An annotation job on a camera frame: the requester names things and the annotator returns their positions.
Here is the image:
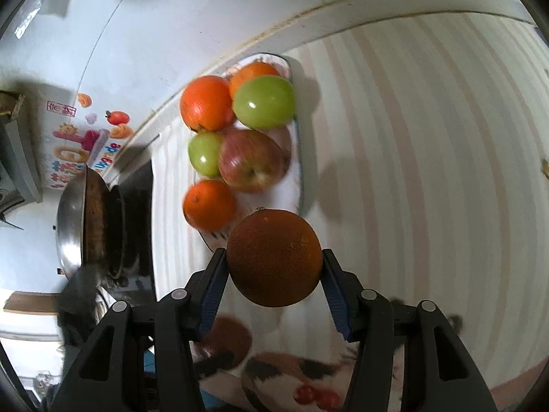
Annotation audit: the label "red apple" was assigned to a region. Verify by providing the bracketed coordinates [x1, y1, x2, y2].
[191, 317, 254, 374]
[217, 129, 289, 194]

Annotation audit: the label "cat-shaped mat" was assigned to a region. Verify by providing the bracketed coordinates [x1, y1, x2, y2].
[191, 343, 412, 412]

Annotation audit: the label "steel wok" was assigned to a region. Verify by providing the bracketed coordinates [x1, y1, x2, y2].
[54, 167, 93, 282]

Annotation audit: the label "striped pink tablecloth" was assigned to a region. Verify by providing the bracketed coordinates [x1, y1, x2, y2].
[152, 11, 549, 412]

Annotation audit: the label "colourful wall stickers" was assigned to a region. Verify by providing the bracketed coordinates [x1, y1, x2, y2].
[45, 92, 131, 192]

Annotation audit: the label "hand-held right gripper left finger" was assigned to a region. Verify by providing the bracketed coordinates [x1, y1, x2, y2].
[49, 248, 230, 412]

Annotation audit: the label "black induction cooktop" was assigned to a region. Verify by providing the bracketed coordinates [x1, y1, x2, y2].
[107, 159, 157, 305]

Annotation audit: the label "brownish round fruit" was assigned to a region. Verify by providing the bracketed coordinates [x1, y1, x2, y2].
[226, 208, 323, 308]

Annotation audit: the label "green apple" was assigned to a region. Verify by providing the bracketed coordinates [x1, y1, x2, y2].
[187, 131, 224, 178]
[232, 76, 297, 129]

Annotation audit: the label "oblong floral plate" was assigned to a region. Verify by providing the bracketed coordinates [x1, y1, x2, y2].
[189, 53, 306, 254]

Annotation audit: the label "black range hood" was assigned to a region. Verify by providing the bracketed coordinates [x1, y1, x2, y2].
[0, 90, 44, 230]

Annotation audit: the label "small orange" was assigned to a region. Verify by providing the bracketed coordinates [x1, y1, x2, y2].
[183, 179, 237, 231]
[228, 61, 281, 99]

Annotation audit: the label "large orange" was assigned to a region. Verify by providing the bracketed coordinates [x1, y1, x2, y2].
[179, 75, 236, 133]

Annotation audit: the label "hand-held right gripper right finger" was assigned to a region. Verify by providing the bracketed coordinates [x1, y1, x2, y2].
[321, 249, 498, 412]

